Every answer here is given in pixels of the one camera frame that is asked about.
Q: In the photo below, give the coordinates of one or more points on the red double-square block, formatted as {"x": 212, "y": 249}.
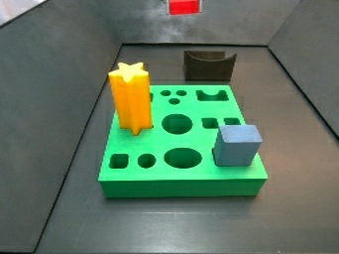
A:
{"x": 180, "y": 7}

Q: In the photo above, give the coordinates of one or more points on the green shape-sorting board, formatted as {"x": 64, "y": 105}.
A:
{"x": 167, "y": 161}

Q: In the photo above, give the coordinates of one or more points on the blue square block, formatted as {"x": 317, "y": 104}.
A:
{"x": 237, "y": 145}

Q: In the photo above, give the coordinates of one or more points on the yellow star prism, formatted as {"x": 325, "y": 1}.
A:
{"x": 130, "y": 87}

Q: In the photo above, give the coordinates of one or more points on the black curved block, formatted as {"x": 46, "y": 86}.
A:
{"x": 208, "y": 65}

